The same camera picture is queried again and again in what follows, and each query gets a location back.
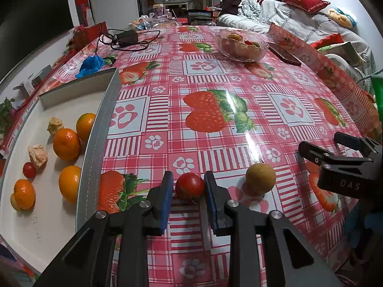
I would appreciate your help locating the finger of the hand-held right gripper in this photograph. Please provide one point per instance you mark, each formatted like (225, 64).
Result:
(348, 140)
(312, 153)

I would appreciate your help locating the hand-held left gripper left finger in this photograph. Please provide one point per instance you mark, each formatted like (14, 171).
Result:
(166, 204)

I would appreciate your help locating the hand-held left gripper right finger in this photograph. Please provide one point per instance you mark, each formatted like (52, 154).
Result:
(210, 204)

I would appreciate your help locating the large red tomato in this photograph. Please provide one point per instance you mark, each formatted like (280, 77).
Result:
(190, 186)

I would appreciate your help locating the brown round fruit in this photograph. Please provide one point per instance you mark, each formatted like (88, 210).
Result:
(261, 177)

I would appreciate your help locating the smooth orange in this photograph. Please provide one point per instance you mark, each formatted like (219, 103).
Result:
(70, 184)

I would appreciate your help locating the orange with green tinge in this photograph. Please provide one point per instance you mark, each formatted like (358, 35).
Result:
(86, 126)

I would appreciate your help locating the large bumpy tangerine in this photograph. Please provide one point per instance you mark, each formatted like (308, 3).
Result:
(66, 144)

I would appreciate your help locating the white rectangular tray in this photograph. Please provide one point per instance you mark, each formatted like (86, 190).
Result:
(45, 230)

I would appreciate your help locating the dried fruit husk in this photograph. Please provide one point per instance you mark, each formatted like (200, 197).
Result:
(55, 124)
(38, 155)

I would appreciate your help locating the small red cherry tomato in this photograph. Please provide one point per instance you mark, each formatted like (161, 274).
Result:
(29, 169)

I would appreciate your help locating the small tangerine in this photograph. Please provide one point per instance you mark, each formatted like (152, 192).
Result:
(24, 194)

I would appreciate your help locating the small yellow fruit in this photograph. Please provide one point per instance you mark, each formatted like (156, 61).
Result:
(13, 204)

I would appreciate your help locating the pile of small fruits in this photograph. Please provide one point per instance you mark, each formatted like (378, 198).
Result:
(242, 40)

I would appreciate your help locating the green plastic object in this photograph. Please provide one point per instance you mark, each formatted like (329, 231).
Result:
(377, 101)

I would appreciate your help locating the red strawberry print tablecloth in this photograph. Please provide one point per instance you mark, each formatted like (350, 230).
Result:
(194, 143)

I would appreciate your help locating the black smartphone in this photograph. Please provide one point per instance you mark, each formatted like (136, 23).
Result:
(284, 54)

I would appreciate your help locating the glass fruit bowl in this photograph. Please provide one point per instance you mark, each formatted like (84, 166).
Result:
(242, 54)

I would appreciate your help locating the yellow blue plush pillow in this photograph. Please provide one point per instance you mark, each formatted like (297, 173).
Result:
(342, 18)

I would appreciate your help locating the grey white blanket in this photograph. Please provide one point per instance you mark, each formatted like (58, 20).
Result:
(299, 24)

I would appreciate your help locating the red printed pillow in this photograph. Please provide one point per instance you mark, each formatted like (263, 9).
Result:
(305, 1)

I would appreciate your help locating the crumpled blue glove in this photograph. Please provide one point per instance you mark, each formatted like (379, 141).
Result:
(89, 64)

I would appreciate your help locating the dark clothes pile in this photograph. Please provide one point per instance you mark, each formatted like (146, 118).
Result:
(230, 4)

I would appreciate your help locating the small grey box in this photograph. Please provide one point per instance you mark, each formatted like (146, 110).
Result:
(42, 74)

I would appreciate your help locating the clear plastic food bag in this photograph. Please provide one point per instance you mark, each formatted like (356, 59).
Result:
(152, 21)

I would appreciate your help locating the green potted plant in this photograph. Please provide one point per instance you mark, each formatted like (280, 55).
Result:
(6, 113)

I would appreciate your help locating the open white cardboard box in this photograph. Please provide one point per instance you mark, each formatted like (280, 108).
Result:
(24, 87)

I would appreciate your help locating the red gift boxes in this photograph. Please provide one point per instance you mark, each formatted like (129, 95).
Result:
(89, 34)

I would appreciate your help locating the white side table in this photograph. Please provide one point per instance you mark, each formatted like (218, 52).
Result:
(176, 2)

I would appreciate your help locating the black television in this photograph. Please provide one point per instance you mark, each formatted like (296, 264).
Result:
(36, 21)

